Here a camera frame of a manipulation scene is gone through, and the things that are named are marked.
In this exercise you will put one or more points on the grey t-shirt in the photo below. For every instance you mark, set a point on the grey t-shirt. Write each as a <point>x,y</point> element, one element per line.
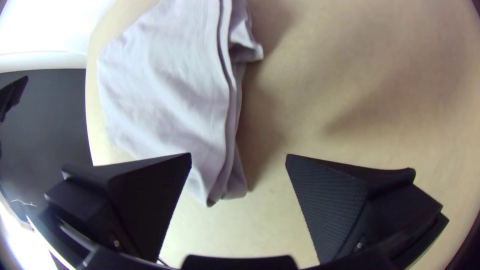
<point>168,93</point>

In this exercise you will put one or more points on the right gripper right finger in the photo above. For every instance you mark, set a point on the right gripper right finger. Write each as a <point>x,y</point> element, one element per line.
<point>337,210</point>

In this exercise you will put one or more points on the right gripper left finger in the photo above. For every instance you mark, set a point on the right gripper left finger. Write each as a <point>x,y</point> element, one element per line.
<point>138,198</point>

